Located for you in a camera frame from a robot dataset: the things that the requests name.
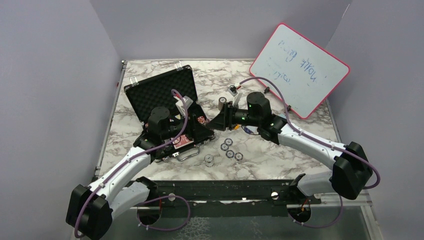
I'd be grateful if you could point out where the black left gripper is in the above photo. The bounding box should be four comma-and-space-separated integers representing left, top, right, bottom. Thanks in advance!
161, 109, 214, 142

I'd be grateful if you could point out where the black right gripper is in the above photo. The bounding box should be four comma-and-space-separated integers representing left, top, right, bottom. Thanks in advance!
206, 101, 261, 132

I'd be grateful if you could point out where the red playing card deck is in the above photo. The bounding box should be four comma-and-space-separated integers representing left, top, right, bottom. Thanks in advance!
173, 134, 194, 149

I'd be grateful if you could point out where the brown 100 chip stack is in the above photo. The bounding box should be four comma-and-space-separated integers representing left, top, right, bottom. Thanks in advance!
218, 96, 227, 111

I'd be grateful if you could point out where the dark blue small blind button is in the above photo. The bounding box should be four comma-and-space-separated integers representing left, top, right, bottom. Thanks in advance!
242, 126, 255, 135

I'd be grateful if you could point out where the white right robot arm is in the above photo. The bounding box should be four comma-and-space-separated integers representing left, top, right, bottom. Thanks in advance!
207, 92, 373, 204

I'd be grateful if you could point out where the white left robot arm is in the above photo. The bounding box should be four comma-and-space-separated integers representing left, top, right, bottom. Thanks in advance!
65, 106, 214, 240

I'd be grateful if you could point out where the black poker set case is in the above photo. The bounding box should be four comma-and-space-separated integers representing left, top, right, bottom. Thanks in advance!
124, 65, 215, 160

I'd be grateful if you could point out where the red green chip row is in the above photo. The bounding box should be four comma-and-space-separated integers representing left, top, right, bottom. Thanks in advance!
197, 116, 207, 125

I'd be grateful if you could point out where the blue 10 chip upper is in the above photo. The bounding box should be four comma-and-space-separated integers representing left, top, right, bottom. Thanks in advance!
224, 138, 233, 146

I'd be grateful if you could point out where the blue 10 chip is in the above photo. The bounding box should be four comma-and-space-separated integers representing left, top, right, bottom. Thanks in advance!
220, 143, 230, 152
224, 138, 233, 146
234, 152, 244, 161
225, 150, 235, 159

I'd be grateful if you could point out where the blue 10 chip left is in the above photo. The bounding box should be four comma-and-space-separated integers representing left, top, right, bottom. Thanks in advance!
220, 143, 230, 152

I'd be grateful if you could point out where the blue 10 chip lower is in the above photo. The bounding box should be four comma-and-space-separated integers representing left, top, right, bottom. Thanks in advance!
225, 150, 235, 159

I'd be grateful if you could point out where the blue 10 chip right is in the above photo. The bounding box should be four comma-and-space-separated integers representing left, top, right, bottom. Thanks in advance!
234, 152, 244, 161

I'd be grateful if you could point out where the light blue whiteboard eraser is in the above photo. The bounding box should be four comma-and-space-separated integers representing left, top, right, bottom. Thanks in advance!
278, 113, 287, 119

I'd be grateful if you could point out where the pink framed whiteboard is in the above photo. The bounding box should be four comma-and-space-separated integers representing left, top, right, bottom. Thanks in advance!
249, 23, 350, 119

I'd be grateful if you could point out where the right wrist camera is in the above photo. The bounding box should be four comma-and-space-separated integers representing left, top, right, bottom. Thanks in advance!
227, 84, 242, 106

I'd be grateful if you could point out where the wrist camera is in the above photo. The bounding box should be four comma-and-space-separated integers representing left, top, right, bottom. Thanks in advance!
227, 84, 242, 106
174, 95, 193, 116

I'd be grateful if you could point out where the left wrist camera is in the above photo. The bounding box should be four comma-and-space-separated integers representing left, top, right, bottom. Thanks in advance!
174, 95, 193, 116

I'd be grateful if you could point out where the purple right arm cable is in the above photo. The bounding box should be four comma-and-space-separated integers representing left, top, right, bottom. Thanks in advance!
239, 76, 382, 229

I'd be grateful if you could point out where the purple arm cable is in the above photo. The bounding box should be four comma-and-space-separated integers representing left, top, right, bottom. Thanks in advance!
73, 89, 192, 239
239, 76, 382, 229

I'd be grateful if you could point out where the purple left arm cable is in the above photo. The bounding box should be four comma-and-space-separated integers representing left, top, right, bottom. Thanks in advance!
73, 89, 192, 239

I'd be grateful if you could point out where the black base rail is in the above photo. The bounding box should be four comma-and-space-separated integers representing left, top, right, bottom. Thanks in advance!
91, 177, 352, 218

